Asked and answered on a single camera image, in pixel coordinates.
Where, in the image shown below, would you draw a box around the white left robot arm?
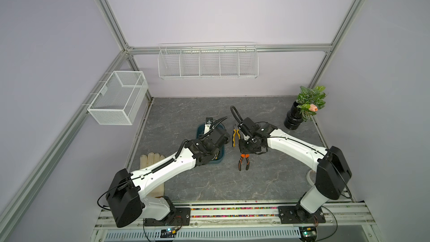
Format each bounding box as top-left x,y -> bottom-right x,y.
103,128 -> 230,228

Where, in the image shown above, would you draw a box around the black vase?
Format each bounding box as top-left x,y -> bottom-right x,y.
284,102 -> 303,130

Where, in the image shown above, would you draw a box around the orange black long nose pliers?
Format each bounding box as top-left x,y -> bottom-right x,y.
238,153 -> 250,171

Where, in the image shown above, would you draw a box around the yellow black pliers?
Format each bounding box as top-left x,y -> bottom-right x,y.
232,124 -> 241,147

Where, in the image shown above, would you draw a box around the beige work glove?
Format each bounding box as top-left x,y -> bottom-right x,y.
140,152 -> 165,198

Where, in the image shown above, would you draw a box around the roll of tape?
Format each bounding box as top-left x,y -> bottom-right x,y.
306,170 -> 316,186

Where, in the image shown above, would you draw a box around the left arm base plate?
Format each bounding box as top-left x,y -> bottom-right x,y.
143,207 -> 191,227

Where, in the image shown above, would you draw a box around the white wire wall shelf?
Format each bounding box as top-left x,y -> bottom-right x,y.
157,42 -> 259,79

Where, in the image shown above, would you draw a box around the white mesh wall basket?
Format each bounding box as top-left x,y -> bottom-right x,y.
87,71 -> 148,125

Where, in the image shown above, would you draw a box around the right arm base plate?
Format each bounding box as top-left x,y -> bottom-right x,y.
278,206 -> 326,224

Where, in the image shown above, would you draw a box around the green plant with pink flower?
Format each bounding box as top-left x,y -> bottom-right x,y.
296,86 -> 326,122

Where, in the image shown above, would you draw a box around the teal plastic storage box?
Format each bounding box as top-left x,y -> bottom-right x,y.
196,123 -> 225,164

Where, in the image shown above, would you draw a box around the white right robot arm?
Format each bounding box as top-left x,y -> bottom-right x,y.
238,118 -> 352,216

